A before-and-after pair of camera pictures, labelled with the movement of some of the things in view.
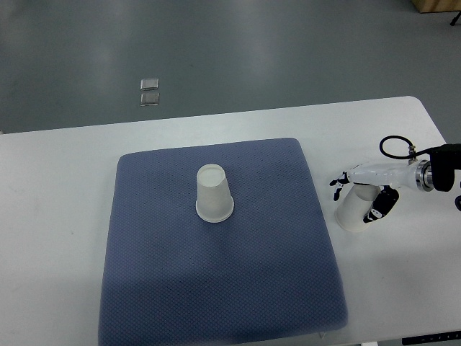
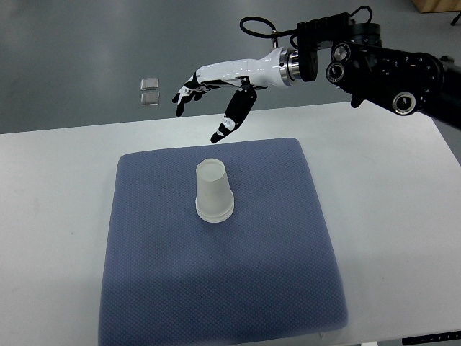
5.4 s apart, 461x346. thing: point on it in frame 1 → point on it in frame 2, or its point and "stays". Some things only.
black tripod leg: (454, 19) stays
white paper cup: (355, 205) → (214, 195)
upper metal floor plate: (152, 83) stays
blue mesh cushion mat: (261, 277) stays
